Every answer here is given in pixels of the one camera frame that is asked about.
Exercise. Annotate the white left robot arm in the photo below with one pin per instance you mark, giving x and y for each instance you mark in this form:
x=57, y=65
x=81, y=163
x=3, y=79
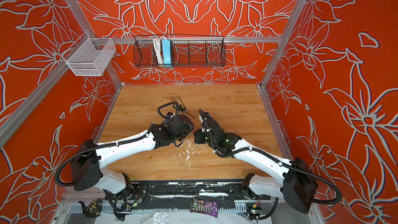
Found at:
x=87, y=168

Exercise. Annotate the black tape measure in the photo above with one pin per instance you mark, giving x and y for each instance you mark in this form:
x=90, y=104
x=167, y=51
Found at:
x=93, y=209

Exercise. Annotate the aluminium frame post right rear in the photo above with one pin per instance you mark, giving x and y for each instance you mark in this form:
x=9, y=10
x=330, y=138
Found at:
x=296, y=11

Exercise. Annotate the aluminium horizontal rear bar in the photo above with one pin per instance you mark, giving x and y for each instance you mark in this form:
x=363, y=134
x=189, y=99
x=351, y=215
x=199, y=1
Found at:
x=227, y=40

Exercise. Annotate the aluminium left side rail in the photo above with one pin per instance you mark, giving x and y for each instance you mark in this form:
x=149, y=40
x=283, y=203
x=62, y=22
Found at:
x=12, y=124

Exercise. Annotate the purple candy bag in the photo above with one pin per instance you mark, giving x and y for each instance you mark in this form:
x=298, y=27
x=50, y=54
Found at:
x=204, y=207

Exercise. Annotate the aluminium frame post left rear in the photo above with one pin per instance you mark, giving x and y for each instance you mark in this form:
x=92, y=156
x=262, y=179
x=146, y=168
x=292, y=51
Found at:
x=84, y=24

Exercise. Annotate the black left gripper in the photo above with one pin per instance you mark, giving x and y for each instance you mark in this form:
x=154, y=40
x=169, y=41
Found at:
x=182, y=122

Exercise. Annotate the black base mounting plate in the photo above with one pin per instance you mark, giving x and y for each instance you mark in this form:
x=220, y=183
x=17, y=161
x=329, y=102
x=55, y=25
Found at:
x=230, y=189

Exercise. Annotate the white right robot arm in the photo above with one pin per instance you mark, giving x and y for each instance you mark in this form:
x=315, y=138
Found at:
x=295, y=183

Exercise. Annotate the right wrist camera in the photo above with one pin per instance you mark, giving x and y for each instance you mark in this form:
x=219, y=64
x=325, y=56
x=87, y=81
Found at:
x=203, y=116

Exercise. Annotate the clear plastic wall bin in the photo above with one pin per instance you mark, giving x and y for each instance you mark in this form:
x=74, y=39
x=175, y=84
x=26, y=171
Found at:
x=89, y=56

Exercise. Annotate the black wire wall basket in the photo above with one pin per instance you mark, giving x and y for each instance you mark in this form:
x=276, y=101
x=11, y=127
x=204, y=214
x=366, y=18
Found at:
x=184, y=54

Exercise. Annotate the aluminium table edge rail right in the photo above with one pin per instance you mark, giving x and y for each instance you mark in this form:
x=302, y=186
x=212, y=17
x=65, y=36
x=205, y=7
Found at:
x=274, y=124

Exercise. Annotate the aluminium frame post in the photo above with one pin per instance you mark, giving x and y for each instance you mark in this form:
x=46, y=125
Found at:
x=296, y=11
x=84, y=24

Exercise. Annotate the light blue box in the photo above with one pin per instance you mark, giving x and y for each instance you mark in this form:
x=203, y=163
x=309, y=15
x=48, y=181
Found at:
x=166, y=48

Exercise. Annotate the thin metal rods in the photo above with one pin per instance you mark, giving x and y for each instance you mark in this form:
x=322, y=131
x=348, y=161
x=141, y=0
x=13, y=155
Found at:
x=178, y=100

